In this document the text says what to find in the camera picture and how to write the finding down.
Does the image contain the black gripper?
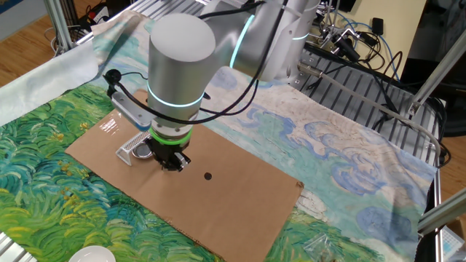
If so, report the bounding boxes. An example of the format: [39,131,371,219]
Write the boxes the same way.
[147,139,193,172]

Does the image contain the small steel plate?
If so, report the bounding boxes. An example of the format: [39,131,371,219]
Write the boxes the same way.
[131,143,154,160]

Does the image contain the white mesh arch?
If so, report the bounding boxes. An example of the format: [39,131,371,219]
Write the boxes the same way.
[115,130,152,167]

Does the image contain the brown cardboard sheet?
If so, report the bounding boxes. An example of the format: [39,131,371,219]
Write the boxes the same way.
[64,89,305,262]

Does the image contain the white ceramic dish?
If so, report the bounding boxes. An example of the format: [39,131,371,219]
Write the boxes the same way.
[68,245,117,262]

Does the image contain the painted landscape tablecloth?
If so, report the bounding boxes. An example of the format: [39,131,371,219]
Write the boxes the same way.
[0,9,438,262]

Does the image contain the power strip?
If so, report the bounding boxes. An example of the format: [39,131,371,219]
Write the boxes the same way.
[85,2,110,23]

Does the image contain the clear plastic bag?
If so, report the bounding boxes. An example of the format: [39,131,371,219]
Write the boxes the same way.
[302,233,341,262]

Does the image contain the black power adapter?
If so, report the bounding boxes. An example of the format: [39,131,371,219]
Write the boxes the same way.
[371,17,385,36]

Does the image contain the beige board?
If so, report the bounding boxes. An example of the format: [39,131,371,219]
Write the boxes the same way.
[338,0,427,79]

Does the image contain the white perforated tray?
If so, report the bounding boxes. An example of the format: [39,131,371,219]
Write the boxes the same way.
[441,225,466,262]

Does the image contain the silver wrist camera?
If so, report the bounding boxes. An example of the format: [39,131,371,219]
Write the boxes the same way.
[110,90,154,132]

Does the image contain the black camera cable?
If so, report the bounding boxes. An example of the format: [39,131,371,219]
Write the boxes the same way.
[103,0,291,127]

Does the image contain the grey hose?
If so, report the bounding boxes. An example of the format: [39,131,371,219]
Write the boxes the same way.
[297,61,442,167]

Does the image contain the aluminium frame post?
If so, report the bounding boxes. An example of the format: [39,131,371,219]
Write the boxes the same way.
[417,188,466,236]
[43,0,76,57]
[406,31,466,117]

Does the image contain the black camera on clamp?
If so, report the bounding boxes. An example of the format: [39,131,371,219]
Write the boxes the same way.
[320,27,362,63]

